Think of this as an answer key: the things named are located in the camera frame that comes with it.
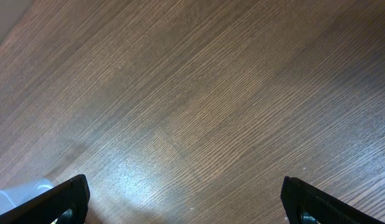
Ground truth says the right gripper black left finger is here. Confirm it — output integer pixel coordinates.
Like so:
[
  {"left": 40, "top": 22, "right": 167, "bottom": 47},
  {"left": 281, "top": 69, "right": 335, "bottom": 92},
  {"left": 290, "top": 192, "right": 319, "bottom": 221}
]
[{"left": 0, "top": 174, "right": 90, "bottom": 224}]

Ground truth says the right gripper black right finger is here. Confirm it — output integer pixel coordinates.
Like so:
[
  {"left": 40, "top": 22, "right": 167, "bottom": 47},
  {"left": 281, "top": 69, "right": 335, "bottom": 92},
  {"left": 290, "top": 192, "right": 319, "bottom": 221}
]
[{"left": 281, "top": 176, "right": 384, "bottom": 224}]

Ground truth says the clear plastic container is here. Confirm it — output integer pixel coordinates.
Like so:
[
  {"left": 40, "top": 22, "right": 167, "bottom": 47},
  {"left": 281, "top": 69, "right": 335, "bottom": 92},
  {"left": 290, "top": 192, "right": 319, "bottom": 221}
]
[{"left": 0, "top": 179, "right": 53, "bottom": 215}]

